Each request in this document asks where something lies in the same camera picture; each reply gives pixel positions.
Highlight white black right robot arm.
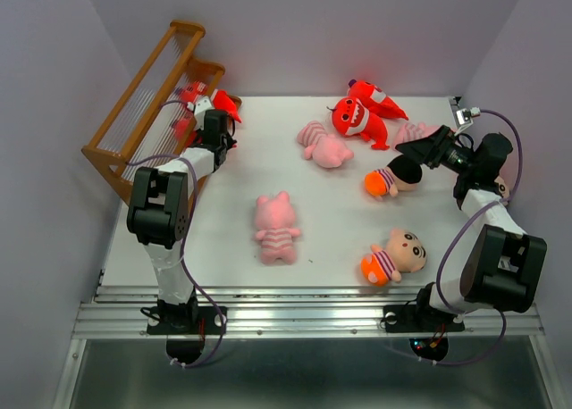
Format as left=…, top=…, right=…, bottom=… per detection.
left=386, top=126, right=547, bottom=332

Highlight pink striped pig plush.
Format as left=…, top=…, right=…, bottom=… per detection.
left=255, top=191, right=301, bottom=265
left=392, top=122, right=440, bottom=149
left=296, top=121, right=354, bottom=169

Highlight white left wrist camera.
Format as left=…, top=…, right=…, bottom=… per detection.
left=187, top=96, right=214, bottom=115

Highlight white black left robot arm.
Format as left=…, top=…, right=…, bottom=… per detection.
left=126, top=108, right=236, bottom=335

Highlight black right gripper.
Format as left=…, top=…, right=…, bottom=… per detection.
left=394, top=125, right=476, bottom=174

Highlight pink striped pig plush back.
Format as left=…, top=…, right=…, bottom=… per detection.
left=296, top=121, right=354, bottom=169

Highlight pink striped pig plush front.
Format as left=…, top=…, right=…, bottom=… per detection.
left=255, top=191, right=301, bottom=265

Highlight pink striped pig plush right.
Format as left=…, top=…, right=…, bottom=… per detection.
left=392, top=122, right=440, bottom=149

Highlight red shark plush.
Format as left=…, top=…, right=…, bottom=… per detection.
left=171, top=117, right=200, bottom=146
left=175, top=81, right=242, bottom=122
left=331, top=96, right=390, bottom=151
left=348, top=79, right=408, bottom=121

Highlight boy doll orange pants right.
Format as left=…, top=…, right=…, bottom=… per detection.
left=494, top=176, right=511, bottom=206

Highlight boy doll orange pants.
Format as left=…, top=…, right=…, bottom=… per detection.
left=364, top=154, right=423, bottom=197
left=494, top=176, right=511, bottom=206
left=360, top=229, right=427, bottom=287

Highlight aluminium front mounting rail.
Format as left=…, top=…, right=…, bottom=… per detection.
left=71, top=285, right=547, bottom=341

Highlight wooden tiered shelf rack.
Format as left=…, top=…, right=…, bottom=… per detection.
left=82, top=20, right=225, bottom=203

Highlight boy doll orange pants middle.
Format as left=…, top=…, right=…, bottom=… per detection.
left=364, top=154, right=423, bottom=197

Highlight boy doll orange pants front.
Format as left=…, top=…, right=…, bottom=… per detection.
left=360, top=229, right=427, bottom=287

